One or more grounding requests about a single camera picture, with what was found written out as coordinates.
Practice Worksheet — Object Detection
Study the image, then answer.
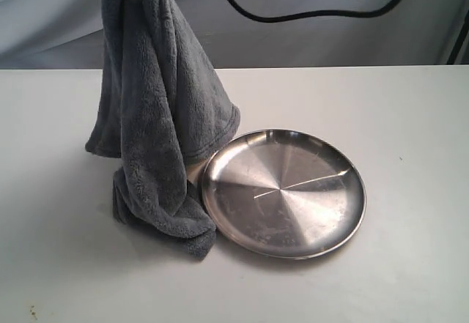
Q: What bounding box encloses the grey fleece towel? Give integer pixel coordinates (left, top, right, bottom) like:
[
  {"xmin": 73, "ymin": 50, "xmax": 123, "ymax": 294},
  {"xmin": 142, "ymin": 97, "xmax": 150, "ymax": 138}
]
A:
[{"xmin": 85, "ymin": 0, "xmax": 240, "ymax": 259}]

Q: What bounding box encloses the light wooden cube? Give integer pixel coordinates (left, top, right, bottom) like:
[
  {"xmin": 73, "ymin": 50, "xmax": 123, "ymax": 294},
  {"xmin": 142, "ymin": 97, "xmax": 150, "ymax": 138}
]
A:
[{"xmin": 185, "ymin": 157, "xmax": 212, "ymax": 188}]

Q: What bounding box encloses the grey backdrop cloth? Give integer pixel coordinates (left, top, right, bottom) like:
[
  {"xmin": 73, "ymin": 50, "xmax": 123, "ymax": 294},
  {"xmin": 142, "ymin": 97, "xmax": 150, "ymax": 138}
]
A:
[{"xmin": 1, "ymin": 0, "xmax": 468, "ymax": 69}]

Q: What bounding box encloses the round stainless steel plate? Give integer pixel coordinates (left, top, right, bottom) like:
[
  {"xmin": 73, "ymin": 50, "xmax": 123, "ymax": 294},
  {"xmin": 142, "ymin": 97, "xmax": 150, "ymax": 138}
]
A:
[{"xmin": 199, "ymin": 129, "xmax": 366, "ymax": 259}]

